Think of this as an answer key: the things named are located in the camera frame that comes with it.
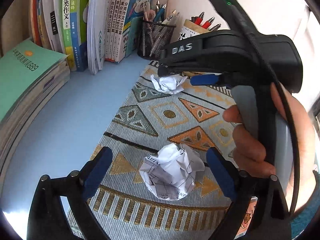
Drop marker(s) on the stack of teal books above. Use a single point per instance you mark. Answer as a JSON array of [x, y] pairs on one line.
[[26, 72]]

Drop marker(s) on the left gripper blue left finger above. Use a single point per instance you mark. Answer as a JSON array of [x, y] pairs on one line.
[[47, 218]]

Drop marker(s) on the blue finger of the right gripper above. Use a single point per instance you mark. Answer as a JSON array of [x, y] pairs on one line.
[[205, 80]]

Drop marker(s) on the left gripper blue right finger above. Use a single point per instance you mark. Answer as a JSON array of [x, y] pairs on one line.
[[270, 219]]

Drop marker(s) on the printed paper ball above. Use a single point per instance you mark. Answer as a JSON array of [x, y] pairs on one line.
[[170, 175]]

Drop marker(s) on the tan cardboard pen cup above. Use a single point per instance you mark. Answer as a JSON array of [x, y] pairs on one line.
[[190, 29]]

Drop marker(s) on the person's right hand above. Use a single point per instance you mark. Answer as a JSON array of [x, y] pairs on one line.
[[250, 154]]

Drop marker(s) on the far crumpled white paper ball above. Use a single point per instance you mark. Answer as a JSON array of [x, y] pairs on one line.
[[168, 85]]

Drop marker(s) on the row of upright books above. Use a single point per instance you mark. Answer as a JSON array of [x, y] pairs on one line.
[[89, 32]]

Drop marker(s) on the patterned woven table mat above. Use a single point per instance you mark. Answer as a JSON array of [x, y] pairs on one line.
[[135, 128]]

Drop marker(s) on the black mesh pen holder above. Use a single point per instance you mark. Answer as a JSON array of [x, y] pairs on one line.
[[153, 38]]

